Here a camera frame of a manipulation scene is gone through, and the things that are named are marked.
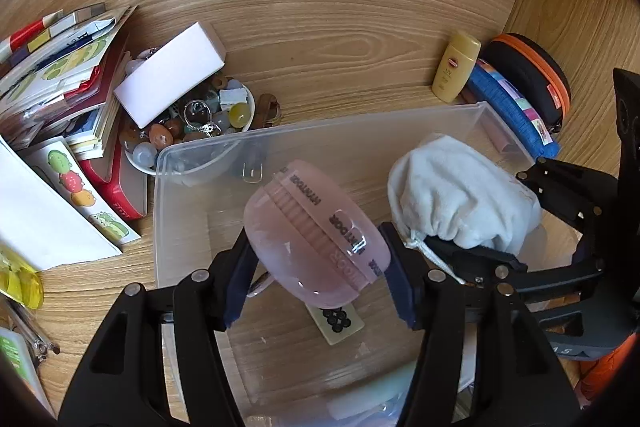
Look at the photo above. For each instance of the red book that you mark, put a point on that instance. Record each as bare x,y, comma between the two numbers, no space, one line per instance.
122,187

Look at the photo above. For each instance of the wooden desktop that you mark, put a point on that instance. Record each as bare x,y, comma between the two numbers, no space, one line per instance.
95,297

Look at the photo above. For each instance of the clear plastic storage box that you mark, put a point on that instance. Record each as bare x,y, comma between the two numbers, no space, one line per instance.
200,207

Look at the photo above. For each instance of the white paper sheet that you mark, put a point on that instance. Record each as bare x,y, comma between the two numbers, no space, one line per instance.
35,217

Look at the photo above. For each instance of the stack of books and booklets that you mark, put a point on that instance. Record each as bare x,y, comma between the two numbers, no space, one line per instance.
65,72

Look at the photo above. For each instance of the green orange label tube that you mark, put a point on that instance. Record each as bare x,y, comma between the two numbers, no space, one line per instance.
20,367

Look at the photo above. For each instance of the cartoon sticker sheet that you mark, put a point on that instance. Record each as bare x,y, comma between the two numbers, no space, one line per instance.
75,187

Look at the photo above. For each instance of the black case with orange zip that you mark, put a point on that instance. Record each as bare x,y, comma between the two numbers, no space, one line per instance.
530,67

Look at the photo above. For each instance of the white bowl of stones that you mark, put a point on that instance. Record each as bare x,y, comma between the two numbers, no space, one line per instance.
225,114

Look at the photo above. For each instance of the white rectangular box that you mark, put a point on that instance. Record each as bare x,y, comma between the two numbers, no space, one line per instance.
167,72

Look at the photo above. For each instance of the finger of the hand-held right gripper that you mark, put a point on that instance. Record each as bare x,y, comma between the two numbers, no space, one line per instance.
480,263
575,192

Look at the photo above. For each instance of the blue fabric pencil case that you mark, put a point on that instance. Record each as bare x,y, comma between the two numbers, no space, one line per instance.
510,112

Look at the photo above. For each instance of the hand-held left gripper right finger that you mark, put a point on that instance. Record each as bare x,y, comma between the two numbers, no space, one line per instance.
400,279

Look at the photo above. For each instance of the pale green white tube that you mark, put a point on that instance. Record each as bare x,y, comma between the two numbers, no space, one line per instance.
370,394

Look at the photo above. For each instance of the pink round case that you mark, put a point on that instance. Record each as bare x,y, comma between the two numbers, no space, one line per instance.
310,227

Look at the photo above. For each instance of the brown hair clip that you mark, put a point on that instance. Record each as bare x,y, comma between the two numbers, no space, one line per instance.
269,109

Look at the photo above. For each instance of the cream card with black dots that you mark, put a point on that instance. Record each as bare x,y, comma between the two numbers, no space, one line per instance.
337,324

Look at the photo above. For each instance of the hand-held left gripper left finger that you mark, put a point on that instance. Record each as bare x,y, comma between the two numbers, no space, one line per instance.
241,287

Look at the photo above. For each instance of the bundle of pens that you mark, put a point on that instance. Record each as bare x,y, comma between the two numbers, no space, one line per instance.
35,337

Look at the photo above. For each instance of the person's right forearm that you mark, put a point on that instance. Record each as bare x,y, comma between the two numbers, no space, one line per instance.
610,372

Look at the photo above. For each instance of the yellow sunscreen bottle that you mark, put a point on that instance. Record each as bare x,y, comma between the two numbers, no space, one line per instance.
452,72

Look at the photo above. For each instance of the white cloth pouch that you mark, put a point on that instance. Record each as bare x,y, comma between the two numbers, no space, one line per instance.
460,192

